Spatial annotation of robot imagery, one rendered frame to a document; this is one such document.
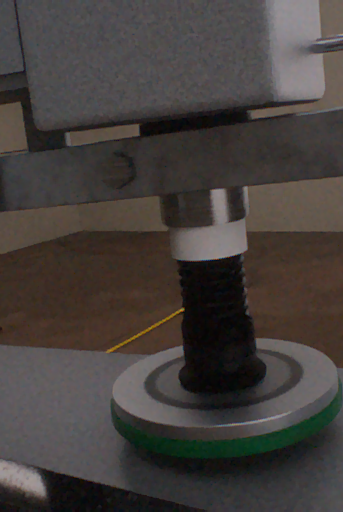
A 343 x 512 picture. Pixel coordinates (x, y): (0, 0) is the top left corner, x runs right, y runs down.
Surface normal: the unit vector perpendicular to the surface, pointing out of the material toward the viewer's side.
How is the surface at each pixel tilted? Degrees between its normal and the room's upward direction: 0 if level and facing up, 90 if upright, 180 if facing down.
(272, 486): 0
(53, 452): 0
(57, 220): 90
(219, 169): 90
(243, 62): 90
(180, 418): 0
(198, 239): 90
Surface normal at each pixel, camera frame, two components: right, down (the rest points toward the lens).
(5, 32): -0.36, 0.22
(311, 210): -0.59, 0.23
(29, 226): 0.80, 0.03
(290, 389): -0.12, -0.97
